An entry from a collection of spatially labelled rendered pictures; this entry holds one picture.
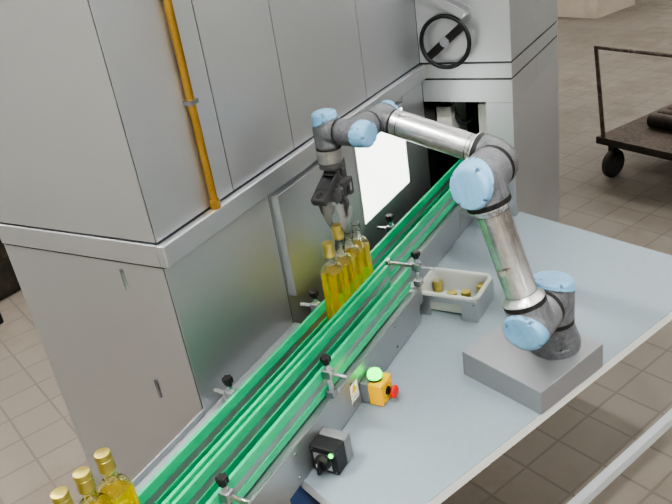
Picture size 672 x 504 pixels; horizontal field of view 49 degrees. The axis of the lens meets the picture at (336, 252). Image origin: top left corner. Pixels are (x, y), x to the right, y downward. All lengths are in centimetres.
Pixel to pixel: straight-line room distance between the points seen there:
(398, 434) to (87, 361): 93
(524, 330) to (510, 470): 115
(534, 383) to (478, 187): 59
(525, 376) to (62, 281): 130
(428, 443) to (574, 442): 122
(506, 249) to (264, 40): 88
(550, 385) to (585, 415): 121
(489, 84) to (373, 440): 155
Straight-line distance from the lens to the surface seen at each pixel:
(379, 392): 215
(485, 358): 221
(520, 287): 197
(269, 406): 195
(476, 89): 306
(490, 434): 208
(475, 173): 184
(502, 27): 297
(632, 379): 353
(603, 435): 323
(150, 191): 181
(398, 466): 200
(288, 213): 223
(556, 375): 215
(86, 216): 197
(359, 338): 217
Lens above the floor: 212
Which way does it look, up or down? 27 degrees down
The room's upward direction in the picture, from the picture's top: 9 degrees counter-clockwise
